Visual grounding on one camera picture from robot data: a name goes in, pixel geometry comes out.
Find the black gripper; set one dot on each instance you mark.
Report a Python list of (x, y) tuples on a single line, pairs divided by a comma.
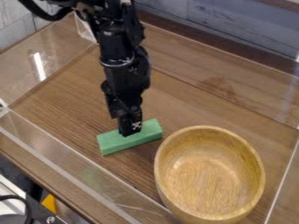
[(123, 87)]

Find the green rectangular block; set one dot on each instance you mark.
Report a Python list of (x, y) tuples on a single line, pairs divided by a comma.
[(111, 142)]

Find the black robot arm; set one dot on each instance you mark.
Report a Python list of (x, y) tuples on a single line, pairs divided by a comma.
[(119, 33)]

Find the brown wooden bowl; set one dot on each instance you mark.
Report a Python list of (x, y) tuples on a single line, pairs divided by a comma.
[(210, 175)]

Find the yellow and black device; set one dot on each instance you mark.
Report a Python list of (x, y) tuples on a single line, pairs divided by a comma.
[(51, 209)]

